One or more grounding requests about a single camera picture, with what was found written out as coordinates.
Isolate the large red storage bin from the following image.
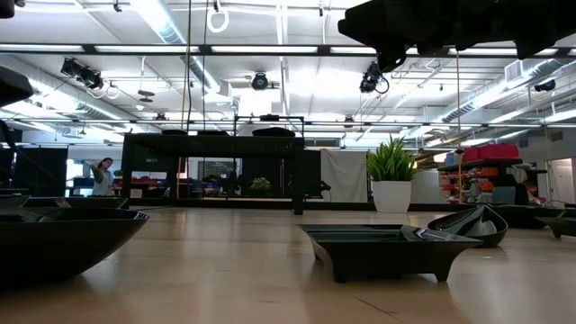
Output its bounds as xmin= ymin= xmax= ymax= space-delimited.
xmin=478 ymin=143 xmax=521 ymax=161

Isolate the black metal stand frame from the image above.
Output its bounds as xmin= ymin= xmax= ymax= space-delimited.
xmin=232 ymin=113 xmax=306 ymax=136

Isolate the small potted plant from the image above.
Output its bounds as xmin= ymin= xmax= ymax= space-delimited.
xmin=250 ymin=176 xmax=273 ymax=197

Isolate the person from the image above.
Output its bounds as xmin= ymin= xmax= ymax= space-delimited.
xmin=88 ymin=157 xmax=116 ymax=197

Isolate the white cloth screen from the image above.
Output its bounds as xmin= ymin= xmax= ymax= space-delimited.
xmin=320 ymin=148 xmax=369 ymax=203

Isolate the black light rail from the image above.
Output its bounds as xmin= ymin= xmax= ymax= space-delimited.
xmin=0 ymin=42 xmax=576 ymax=57

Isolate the white hanging ring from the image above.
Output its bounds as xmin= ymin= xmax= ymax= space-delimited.
xmin=206 ymin=8 xmax=230 ymax=34

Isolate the green plant in white pot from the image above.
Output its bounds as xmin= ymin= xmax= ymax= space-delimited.
xmin=364 ymin=137 xmax=419 ymax=214

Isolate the black partition panel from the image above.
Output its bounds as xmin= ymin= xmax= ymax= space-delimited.
xmin=13 ymin=146 xmax=68 ymax=198

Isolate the black perforated metal rack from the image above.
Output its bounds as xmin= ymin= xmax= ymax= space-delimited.
xmin=120 ymin=133 xmax=306 ymax=216

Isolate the black hanging cable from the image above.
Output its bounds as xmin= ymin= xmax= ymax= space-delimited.
xmin=184 ymin=0 xmax=194 ymax=132

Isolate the black round camera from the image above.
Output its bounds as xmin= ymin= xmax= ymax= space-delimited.
xmin=250 ymin=71 xmax=270 ymax=92

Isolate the black leaf-shaped mini plate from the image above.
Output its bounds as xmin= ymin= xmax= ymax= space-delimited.
xmin=251 ymin=127 xmax=297 ymax=138
xmin=53 ymin=196 xmax=130 ymax=211
xmin=0 ymin=206 xmax=150 ymax=283

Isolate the black storage shelf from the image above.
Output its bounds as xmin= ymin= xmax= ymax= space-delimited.
xmin=438 ymin=157 xmax=548 ymax=206

